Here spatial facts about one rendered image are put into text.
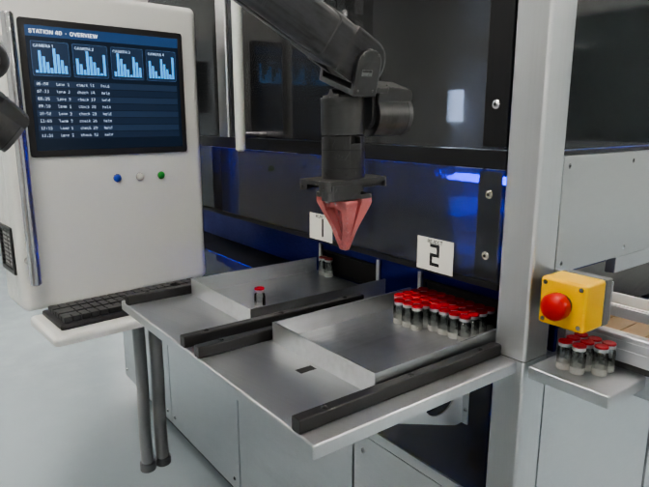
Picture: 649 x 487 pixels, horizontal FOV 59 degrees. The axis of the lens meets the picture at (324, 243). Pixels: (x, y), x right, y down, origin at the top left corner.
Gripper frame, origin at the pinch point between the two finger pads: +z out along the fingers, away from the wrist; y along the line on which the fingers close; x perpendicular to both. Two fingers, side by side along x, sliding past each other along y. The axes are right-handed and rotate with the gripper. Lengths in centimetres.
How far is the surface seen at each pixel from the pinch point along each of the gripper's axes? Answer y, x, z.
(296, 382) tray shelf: -5.4, 5.1, 20.9
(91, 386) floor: 11, 212, 108
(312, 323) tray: 8.6, 20.5, 19.5
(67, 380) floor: 4, 226, 108
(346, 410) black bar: -5.8, -7.2, 20.0
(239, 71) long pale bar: 21, 66, -28
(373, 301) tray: 23.6, 20.8, 18.8
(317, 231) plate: 27, 43, 8
